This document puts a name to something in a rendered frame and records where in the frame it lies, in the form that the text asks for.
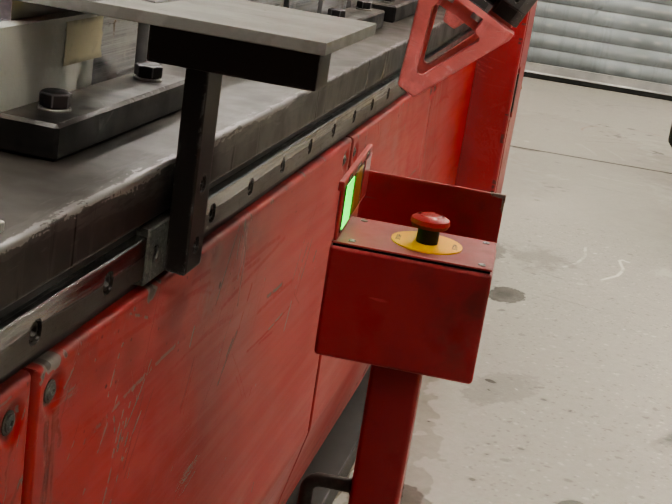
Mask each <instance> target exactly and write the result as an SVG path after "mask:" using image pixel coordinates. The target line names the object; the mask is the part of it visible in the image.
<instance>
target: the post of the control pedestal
mask: <svg viewBox="0 0 672 504"><path fill-rule="evenodd" d="M422 377H423V375H420V374H415V373H410V372H405V371H400V370H395V369H390V368H385V367H380V366H375V365H371V370H370V376H369V382H368V388H367V394H366V400H365V406H364V412H363V418H362V424H361V430H360V437H359V443H358V449H357V455H356V461H355V467H354V473H353V479H352V485H351V491H350V497H349V503H348V504H400V501H401V495H402V490H403V484H404V479H405V473H406V467H407V462H408V456H409V450H410V445H411V439H412V434H413V428H414V422H415V417H416V411H417V405H418V400H419V394H420V389H421V383H422Z"/></svg>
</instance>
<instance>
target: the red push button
mask: <svg viewBox="0 0 672 504"><path fill-rule="evenodd" d="M410 220H411V223H412V225H413V226H415V227H417V228H418V232H417V237H416V241H417V242H418V243H420V244H424V245H430V246H434V245H437V244H438V240H439V234H440V232H443V231H446V230H447V229H448V228H449V227H450V221H449V220H448V219H447V218H446V217H445V216H443V215H441V214H439V213H435V212H429V211H421V212H417V213H415V214H413V215H412V217H411V219H410Z"/></svg>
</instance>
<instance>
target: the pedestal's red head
mask: <svg viewBox="0 0 672 504"><path fill-rule="evenodd" d="M370 149H371V150H370ZM372 149H373V145H372V144H368V145H367V146H366V147H365V149H364V150H363V151H362V153H361V154H360V155H359V157H358V158H357V159H356V161H355V162H354V163H353V164H352V166H351V167H350V168H349V170H348V171H347V172H346V174H345V175H344V176H343V178H342V179H341V180H340V181H339V186H338V191H340V196H339V203H338V209H337V216H336V222H335V231H334V238H333V239H332V241H331V242H332V244H331V246H330V248H329V255H328V262H327V268H326V275H325V282H324V288H323V295H322V302H321V309H320V315H319V322H318V329H317V335H316V342H315V349H314V350H315V353H316V354H319V355H324V356H329V357H334V358H339V359H344V360H350V361H355V362H360V363H365V364H370V365H375V366H380V367H385V368H390V369H395V370H400V371H405V372H410V373H415V374H420V375H425V376H430V377H435V378H440V379H445V380H450V381H455V382H460V383H465V384H470V383H471V382H472V381H473V376H474V370H475V365H476V360H477V355H478V350H479V344H480V339H481V334H482V329H483V323H484V318H485V313H486V308H487V302H488V297H489V292H490V287H491V281H492V276H493V269H494V263H495V257H496V245H497V239H498V234H499V229H500V224H501V218H502V213H503V208H504V203H505V199H506V195H504V194H498V193H493V192H487V191H482V190H476V189H471V188H465V187H460V186H454V185H448V184H443V183H437V182H432V181H426V180H421V179H415V178H409V177H404V176H398V175H393V174H387V173H382V172H376V171H371V170H370V171H369V177H368V184H367V190H366V193H365V195H364V196H363V198H362V199H361V201H360V203H359V204H358V205H359V207H358V205H357V207H358V214H357V217H354V216H352V215H353V213H354V212H355V210H356V209H357V207H356V209H355V210H354V212H353V213H352V215H351V217H350V218H349V219H348V221H347V223H346V224H345V226H344V227H343V229H342V230H341V232H340V233H339V229H340V223H341V216H342V210H343V203H344V196H345V190H346V185H347V184H348V183H349V177H350V176H351V174H352V173H353V176H354V175H355V174H356V172H357V170H358V166H359V164H360V162H361V161H362V163H364V161H365V159H366V158H367V153H368V151H369V150H370V152H372ZM421 211H429V212H435V213H439V214H441V215H443V216H445V217H446V218H447V219H448V220H449V221H450V227H449V228H448V229H447V230H446V231H443V232H440V234H439V235H441V236H444V237H447V238H450V239H452V240H454V241H456V242H458V243H459V244H460V245H461V246H462V251H461V252H460V253H457V254H452V255H435V254H427V253H422V252H417V251H413V250H410V249H407V248H404V247H402V246H399V245H397V244H396V243H394V242H393V241H392V239H391V236H392V234H394V233H396V232H401V231H418V228H417V227H415V226H413V225H412V223H411V220H410V219H411V217H412V215H413V214H415V213H417V212H421Z"/></svg>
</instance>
